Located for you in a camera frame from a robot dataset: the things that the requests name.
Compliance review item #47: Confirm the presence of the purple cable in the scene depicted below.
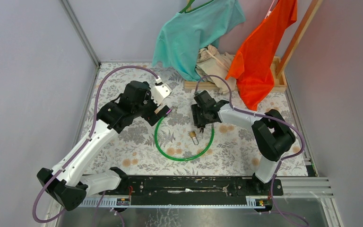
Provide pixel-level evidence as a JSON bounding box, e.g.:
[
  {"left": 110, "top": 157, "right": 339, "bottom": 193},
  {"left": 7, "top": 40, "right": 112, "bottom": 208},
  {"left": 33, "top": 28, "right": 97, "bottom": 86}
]
[
  {"left": 195, "top": 75, "right": 311, "bottom": 227},
  {"left": 32, "top": 65, "right": 162, "bottom": 227}
]

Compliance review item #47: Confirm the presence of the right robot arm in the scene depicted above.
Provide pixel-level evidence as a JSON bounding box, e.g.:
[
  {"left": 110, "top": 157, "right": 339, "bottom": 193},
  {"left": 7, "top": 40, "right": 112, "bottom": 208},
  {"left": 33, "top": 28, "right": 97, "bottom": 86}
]
[{"left": 191, "top": 90, "right": 296, "bottom": 195}]

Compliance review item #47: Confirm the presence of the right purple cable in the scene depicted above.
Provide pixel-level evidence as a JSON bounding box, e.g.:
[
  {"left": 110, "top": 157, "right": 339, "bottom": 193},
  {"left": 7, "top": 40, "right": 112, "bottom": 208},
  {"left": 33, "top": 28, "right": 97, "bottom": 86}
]
[{"left": 195, "top": 75, "right": 311, "bottom": 227}]

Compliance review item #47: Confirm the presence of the green clothes hanger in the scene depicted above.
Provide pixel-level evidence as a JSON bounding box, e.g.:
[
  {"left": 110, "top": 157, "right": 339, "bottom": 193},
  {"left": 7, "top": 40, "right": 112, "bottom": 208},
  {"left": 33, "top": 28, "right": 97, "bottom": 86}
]
[{"left": 179, "top": 0, "right": 213, "bottom": 14}]

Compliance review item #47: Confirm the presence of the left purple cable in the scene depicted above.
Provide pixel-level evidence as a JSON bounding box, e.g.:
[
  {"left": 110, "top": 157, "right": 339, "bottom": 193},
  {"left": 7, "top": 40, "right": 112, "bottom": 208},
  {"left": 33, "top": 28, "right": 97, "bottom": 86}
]
[{"left": 32, "top": 65, "right": 162, "bottom": 227}]

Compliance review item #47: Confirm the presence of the green cable lock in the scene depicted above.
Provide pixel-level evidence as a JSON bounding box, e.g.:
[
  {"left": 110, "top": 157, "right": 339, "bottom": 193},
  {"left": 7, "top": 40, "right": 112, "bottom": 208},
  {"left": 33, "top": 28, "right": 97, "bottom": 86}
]
[{"left": 154, "top": 106, "right": 216, "bottom": 162}]

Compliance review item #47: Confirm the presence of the beige cloth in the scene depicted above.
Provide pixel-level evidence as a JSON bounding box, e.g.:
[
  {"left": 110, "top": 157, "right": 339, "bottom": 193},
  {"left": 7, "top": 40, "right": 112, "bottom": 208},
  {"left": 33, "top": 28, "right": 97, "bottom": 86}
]
[{"left": 195, "top": 44, "right": 236, "bottom": 91}]

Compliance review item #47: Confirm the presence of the teal t-shirt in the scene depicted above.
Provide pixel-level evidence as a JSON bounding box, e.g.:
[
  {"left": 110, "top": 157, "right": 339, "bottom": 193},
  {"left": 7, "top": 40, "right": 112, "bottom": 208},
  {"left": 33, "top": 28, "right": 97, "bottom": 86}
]
[{"left": 152, "top": 0, "right": 246, "bottom": 81}]

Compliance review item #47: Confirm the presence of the brass padlock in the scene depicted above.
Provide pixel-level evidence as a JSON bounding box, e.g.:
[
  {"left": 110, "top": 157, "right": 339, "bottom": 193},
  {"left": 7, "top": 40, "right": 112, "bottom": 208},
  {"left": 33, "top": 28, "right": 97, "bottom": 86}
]
[{"left": 189, "top": 131, "right": 199, "bottom": 146}]

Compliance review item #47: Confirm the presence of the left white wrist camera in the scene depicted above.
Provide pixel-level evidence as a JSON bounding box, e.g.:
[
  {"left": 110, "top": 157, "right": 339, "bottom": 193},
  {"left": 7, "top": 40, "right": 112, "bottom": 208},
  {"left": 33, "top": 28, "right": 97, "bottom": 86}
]
[{"left": 150, "top": 78, "right": 172, "bottom": 105}]

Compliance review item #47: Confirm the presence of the floral table mat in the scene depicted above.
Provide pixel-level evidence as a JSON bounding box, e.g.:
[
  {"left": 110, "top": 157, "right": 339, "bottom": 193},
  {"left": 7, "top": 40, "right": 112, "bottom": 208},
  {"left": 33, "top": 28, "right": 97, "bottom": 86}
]
[{"left": 72, "top": 62, "right": 304, "bottom": 177}]

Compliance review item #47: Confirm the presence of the wooden clothes rack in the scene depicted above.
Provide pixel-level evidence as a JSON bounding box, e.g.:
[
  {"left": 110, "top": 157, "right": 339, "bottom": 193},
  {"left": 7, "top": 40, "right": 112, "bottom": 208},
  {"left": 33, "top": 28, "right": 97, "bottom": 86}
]
[{"left": 183, "top": 0, "right": 323, "bottom": 93}]

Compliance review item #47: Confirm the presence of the orange t-shirt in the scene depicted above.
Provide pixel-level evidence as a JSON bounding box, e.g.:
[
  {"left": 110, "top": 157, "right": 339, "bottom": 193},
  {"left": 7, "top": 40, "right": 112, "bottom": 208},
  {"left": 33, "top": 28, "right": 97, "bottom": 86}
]
[{"left": 226, "top": 0, "right": 298, "bottom": 111}]

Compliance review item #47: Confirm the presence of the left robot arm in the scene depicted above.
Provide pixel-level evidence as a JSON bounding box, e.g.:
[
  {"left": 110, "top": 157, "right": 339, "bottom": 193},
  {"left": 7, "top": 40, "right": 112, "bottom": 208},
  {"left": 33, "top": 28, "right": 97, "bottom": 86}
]
[{"left": 37, "top": 81, "right": 172, "bottom": 211}]

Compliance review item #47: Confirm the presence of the orange black padlock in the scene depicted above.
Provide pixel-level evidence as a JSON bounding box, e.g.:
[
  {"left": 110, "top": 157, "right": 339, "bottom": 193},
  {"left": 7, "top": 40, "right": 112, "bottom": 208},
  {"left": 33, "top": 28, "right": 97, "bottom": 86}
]
[{"left": 156, "top": 105, "right": 171, "bottom": 117}]

